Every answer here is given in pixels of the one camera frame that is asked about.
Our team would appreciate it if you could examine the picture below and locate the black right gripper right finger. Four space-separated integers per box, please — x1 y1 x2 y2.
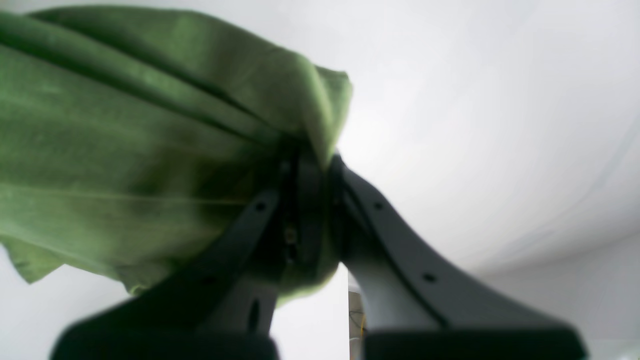
329 155 588 360

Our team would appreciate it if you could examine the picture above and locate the green T-shirt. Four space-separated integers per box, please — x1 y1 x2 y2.
0 6 354 296

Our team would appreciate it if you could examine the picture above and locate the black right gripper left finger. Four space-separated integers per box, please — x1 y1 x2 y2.
52 150 323 360

